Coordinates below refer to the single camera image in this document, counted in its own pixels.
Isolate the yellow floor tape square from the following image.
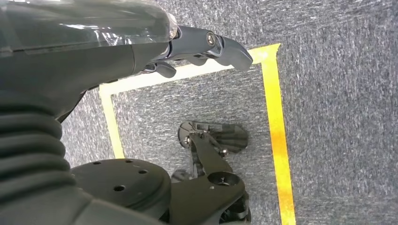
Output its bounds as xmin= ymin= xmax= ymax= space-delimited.
xmin=99 ymin=43 xmax=297 ymax=225

